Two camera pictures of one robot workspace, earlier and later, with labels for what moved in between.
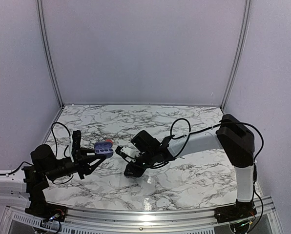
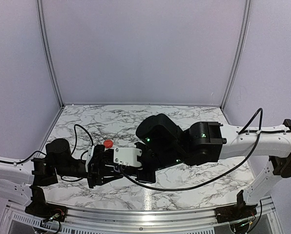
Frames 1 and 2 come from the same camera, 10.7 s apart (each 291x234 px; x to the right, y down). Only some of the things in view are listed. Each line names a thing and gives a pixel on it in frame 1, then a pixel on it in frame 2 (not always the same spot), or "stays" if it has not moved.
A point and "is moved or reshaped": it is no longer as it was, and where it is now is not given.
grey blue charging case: (104, 147) is moved or reshaped
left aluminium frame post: (49, 53) stays
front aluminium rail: (264, 208) stays
